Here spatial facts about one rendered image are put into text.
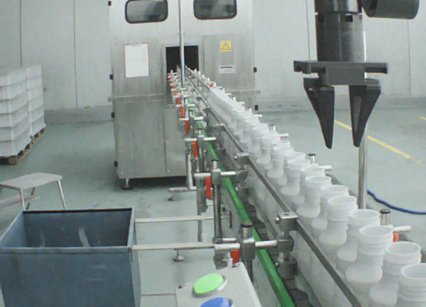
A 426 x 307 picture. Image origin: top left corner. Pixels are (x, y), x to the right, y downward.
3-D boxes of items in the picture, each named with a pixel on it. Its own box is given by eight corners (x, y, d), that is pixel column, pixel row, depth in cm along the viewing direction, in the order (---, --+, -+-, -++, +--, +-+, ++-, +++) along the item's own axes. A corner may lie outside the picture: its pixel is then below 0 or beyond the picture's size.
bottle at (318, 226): (316, 314, 74) (321, 196, 71) (302, 298, 80) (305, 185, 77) (356, 307, 75) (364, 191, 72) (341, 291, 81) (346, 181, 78)
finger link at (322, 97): (303, 144, 70) (301, 64, 69) (358, 141, 71) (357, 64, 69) (318, 154, 63) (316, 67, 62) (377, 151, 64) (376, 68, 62)
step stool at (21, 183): (24, 215, 475) (19, 168, 468) (72, 227, 443) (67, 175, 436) (-15, 229, 436) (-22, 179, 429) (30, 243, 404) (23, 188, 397)
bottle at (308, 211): (290, 294, 81) (291, 182, 78) (300, 278, 87) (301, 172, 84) (330, 296, 79) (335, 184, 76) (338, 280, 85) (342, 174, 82)
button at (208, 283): (227, 290, 57) (221, 279, 57) (198, 301, 57) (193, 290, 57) (224, 280, 60) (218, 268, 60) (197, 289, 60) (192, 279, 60)
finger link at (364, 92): (309, 144, 70) (307, 64, 69) (364, 140, 71) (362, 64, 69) (324, 154, 64) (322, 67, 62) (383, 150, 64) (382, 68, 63)
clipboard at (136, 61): (150, 76, 537) (148, 41, 531) (124, 77, 535) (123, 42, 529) (150, 76, 540) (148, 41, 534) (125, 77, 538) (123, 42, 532)
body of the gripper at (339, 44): (292, 75, 69) (290, 14, 67) (371, 75, 69) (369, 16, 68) (306, 79, 62) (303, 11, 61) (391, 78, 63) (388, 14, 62)
